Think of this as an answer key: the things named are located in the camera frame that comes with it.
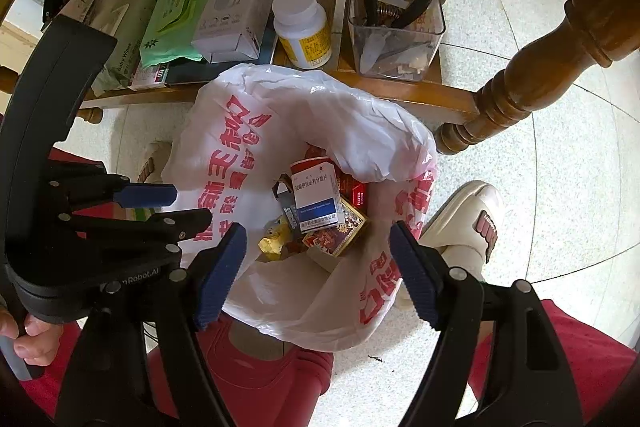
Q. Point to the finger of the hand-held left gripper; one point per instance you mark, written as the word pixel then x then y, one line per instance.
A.
pixel 190 222
pixel 145 196

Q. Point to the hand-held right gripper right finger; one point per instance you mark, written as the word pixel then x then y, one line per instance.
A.
pixel 415 277

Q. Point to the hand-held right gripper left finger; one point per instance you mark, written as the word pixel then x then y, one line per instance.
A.
pixel 220 277

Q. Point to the yellow wrapper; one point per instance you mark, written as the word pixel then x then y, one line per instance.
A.
pixel 274 241

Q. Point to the gold red patterned box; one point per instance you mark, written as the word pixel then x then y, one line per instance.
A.
pixel 340 232

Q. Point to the grey foil packet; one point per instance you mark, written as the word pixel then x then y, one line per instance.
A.
pixel 285 202

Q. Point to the large blue white medicine box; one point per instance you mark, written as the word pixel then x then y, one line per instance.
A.
pixel 317 197

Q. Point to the white red-printed plastic bag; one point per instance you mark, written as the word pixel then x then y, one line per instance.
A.
pixel 310 107

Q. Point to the person's left hand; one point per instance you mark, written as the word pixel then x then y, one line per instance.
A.
pixel 40 339

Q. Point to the person's right white slipper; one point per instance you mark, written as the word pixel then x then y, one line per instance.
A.
pixel 465 217

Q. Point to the grey baby wipes pack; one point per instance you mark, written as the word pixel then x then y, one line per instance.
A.
pixel 125 42

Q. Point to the white red flat box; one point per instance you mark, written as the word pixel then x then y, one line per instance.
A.
pixel 147 77

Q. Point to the dark notebook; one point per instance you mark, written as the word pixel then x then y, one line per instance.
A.
pixel 190 74

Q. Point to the green wet wipes pack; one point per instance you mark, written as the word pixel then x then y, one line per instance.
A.
pixel 175 22

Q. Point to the person's right leg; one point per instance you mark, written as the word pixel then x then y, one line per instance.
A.
pixel 575 357

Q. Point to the white yellow-label pill bottle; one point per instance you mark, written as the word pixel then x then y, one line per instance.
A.
pixel 300 27

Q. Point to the clear plastic container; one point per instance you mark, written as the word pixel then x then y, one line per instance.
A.
pixel 395 52

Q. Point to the wooden table with shelf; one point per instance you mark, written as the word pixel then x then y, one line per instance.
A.
pixel 540 72

